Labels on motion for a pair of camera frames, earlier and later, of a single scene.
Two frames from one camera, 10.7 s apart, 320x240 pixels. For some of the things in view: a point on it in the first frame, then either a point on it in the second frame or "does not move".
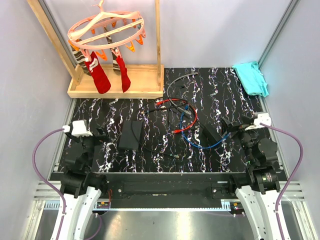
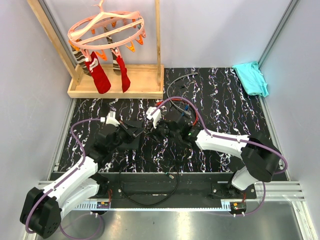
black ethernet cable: (171, 155) → (168, 175)
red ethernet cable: (175, 131) does not move
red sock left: (101, 79) does not move
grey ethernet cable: (186, 112) does not move
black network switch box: (130, 135) does not move
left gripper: (98, 142) → (130, 136)
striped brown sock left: (80, 58) does not move
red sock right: (125, 80) does not move
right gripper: (227, 122) → (156, 134)
